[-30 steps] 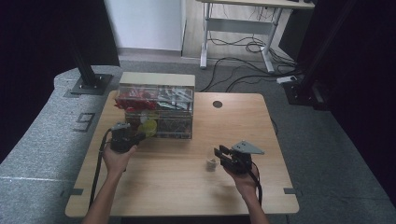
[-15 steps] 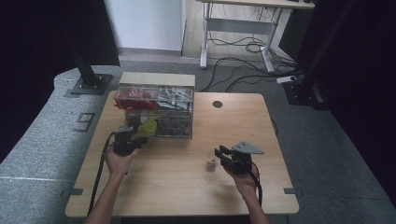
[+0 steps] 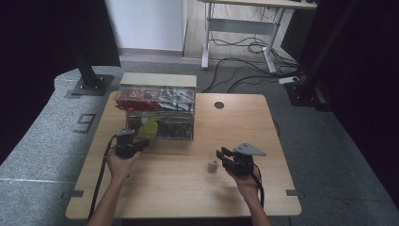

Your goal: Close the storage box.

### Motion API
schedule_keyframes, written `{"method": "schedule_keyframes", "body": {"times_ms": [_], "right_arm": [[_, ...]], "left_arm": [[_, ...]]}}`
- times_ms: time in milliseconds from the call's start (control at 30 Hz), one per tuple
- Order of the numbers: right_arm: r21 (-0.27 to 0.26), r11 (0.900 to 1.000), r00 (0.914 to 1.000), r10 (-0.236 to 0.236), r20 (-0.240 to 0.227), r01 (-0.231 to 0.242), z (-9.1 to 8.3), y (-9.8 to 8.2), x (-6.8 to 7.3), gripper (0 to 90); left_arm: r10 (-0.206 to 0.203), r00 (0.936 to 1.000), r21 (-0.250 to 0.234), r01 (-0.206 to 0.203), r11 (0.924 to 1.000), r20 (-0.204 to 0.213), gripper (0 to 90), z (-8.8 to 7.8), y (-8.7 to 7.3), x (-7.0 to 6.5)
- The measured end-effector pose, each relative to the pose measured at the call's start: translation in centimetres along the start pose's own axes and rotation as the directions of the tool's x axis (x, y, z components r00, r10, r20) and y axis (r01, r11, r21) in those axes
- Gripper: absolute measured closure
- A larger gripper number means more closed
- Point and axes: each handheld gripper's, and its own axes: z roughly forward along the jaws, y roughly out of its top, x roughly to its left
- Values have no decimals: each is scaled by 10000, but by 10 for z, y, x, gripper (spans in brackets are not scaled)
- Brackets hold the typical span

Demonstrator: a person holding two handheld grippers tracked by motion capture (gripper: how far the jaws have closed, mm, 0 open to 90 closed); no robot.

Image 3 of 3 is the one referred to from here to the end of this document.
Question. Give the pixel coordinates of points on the white power strip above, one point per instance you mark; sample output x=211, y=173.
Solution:
x=288, y=80

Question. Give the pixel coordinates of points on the pale desk with white legs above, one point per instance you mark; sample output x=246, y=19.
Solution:
x=241, y=26

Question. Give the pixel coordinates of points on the person's right hand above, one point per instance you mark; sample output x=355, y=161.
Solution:
x=249, y=185

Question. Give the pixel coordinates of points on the clear acrylic drawer organizer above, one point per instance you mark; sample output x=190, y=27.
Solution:
x=158, y=81

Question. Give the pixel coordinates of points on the dark brown packet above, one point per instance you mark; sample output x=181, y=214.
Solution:
x=132, y=123

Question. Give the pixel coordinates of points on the person's left hand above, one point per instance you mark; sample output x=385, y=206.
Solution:
x=120, y=168

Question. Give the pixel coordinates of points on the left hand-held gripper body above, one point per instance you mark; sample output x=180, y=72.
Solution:
x=125, y=147

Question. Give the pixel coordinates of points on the black box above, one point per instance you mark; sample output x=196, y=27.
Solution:
x=295, y=34

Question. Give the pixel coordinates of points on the black round table grommet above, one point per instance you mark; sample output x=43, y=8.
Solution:
x=219, y=105

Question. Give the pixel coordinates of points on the pile of dark packets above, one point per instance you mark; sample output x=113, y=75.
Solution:
x=175, y=129

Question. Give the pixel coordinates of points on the black metal frame stand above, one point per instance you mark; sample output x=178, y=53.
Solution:
x=309, y=91

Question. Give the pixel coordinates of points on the dark curtain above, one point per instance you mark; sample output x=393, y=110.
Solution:
x=47, y=62
x=367, y=94

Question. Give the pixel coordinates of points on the pile of silver packets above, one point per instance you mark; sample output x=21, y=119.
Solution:
x=175, y=98

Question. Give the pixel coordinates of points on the small clear plastic cup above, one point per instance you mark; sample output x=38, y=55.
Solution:
x=214, y=166

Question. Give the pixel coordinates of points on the pile of red packets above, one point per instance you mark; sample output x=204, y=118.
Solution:
x=136, y=102

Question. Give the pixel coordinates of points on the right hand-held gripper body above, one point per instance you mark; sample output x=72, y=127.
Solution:
x=243, y=163

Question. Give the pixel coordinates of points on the black metal stand with base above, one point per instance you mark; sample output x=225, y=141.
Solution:
x=91, y=83

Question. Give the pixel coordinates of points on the yellow-green round packet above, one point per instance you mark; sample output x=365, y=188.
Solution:
x=149, y=128

